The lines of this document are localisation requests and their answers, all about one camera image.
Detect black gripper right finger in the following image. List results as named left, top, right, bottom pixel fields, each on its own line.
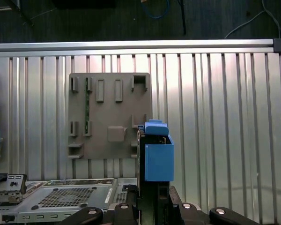
left=154, top=184, right=260, bottom=225

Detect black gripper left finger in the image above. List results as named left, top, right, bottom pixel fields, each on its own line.
left=58, top=184, right=141, bottom=225

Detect hard disk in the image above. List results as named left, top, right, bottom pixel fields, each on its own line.
left=136, top=119, right=175, bottom=211

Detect grey power supply unit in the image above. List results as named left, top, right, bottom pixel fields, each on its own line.
left=18, top=179, right=116, bottom=213

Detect black open PC case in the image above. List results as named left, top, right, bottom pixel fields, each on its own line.
left=0, top=172, right=141, bottom=225

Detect grey parts rack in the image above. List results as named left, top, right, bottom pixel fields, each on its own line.
left=67, top=72, right=153, bottom=160

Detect green RAM stick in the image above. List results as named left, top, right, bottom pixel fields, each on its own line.
left=84, top=77, right=90, bottom=136

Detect black pole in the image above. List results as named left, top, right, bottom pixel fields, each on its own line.
left=180, top=0, right=187, bottom=36

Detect grey metal leg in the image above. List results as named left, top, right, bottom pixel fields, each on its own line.
left=8, top=0, right=35, bottom=26

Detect metal bracket with blue handle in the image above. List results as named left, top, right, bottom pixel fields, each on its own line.
left=0, top=173, right=27, bottom=204

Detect blue floor cable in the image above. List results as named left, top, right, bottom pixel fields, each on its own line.
left=144, top=0, right=171, bottom=20

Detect pale floor cable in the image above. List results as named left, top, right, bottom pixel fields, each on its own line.
left=224, top=0, right=281, bottom=40

